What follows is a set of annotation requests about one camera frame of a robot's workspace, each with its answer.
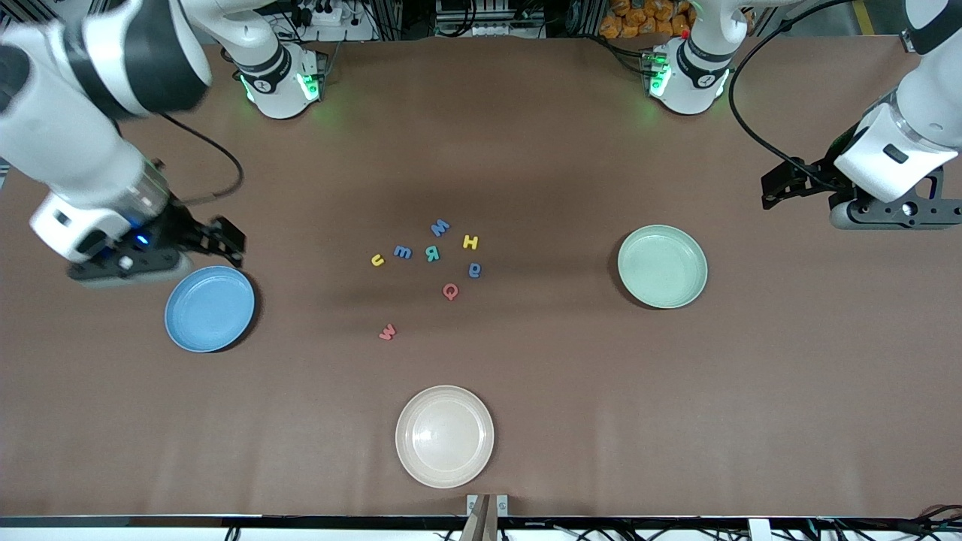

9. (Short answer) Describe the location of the orange bag pile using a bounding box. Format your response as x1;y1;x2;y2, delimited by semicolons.
600;0;694;40

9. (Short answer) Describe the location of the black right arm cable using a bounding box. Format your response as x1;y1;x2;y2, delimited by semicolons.
154;111;245;207

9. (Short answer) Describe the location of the tan camera pole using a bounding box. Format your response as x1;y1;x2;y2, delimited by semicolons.
458;496;501;541

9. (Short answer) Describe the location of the blue plate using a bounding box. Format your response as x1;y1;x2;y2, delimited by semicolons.
165;265;256;354

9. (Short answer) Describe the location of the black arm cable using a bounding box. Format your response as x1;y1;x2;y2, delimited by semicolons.
728;0;858;189
154;111;245;207

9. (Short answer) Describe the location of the beige plate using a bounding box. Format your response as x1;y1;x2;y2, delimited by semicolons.
395;385;495;490

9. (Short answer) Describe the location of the tangled floor cable bundle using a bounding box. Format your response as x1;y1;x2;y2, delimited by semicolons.
815;503;962;541

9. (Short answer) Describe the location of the grey metal mounting bracket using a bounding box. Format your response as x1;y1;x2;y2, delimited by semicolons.
466;494;510;518

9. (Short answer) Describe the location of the white equipment rack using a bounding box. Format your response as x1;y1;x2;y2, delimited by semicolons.
436;0;546;38

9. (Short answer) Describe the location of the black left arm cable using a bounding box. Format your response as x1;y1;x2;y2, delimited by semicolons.
728;0;858;189

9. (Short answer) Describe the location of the white power strip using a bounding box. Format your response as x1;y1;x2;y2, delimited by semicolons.
293;0;343;28

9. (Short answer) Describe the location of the green plate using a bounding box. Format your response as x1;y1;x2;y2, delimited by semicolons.
617;225;709;310

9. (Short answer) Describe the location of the black base cable bundle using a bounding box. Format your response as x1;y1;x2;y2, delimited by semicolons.
596;34;651;76

